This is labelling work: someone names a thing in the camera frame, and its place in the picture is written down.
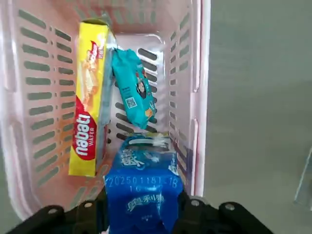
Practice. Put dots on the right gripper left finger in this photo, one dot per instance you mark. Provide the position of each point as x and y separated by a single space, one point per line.
61 221

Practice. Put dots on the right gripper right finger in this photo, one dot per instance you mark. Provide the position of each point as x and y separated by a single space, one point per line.
214 219

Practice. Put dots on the blue cookie box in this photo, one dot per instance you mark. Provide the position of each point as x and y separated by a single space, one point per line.
143 195

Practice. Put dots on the yellow wafer box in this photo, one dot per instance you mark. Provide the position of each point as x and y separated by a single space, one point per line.
89 97

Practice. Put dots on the pink slotted plastic basket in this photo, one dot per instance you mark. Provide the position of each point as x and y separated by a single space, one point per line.
31 61

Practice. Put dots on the teal snack packet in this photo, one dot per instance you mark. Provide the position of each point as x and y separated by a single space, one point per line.
134 85

